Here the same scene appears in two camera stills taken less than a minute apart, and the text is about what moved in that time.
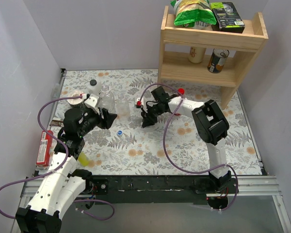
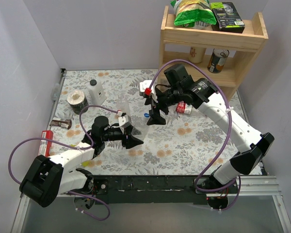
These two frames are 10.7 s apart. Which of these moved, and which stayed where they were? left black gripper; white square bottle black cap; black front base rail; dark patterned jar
Moved: left black gripper
Stayed: white square bottle black cap; dark patterned jar; black front base rail
